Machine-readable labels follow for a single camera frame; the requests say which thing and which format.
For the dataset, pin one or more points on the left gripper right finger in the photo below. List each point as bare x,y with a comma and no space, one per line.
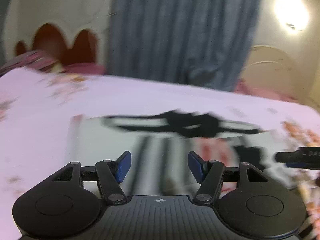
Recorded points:
212,174

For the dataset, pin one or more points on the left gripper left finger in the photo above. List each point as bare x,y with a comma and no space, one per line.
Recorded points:
68,188

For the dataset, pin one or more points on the red black white striped sweater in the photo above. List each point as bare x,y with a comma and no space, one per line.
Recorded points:
159,146

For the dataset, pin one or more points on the pink floral bed sheet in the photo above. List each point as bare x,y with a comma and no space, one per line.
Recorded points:
34,133

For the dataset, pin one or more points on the purple pink pillow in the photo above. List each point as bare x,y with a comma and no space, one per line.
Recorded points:
41,61

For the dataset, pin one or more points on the blue grey curtain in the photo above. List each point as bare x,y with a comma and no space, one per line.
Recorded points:
193,42

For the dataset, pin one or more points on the red heart shaped headboard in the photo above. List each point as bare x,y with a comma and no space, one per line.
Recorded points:
49,38

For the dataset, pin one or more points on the glowing wall lamp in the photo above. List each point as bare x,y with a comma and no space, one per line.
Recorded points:
292,14

